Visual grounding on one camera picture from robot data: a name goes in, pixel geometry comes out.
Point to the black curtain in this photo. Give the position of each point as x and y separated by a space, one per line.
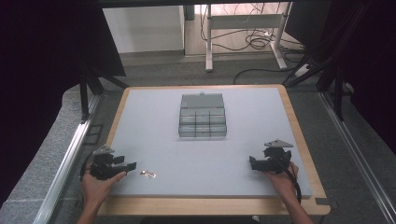
364 62
40 77

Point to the clear plastic compartment box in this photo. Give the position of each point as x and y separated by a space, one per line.
202 119

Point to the grey table mat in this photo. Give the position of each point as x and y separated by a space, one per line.
202 161

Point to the person's right hand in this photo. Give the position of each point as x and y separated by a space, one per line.
281 183

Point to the aluminium rail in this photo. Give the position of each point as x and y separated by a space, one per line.
67 165
358 155

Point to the person's left hand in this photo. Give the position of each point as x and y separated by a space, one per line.
95 188

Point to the white desk frame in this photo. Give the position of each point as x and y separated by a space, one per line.
246 21

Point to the small shiny metal piece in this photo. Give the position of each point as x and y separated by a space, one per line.
148 174

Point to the black metal stand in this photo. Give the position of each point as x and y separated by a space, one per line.
88 93
330 74

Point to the white cabinet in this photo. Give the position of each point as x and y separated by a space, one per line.
143 29

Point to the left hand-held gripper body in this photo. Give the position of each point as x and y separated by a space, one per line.
101 165

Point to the white power strip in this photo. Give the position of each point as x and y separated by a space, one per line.
301 70

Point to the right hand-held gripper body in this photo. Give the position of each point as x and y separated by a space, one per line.
275 158

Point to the wooden table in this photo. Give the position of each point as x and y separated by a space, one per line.
202 207

